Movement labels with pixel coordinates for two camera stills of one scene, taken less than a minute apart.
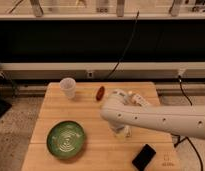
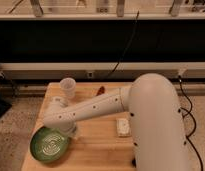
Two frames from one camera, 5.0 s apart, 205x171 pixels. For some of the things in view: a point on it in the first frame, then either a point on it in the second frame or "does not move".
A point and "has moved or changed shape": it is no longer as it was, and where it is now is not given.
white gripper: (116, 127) -> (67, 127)
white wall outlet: (90, 74) does not move
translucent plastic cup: (68, 86) does not move
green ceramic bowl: (65, 139) has moved or changed shape
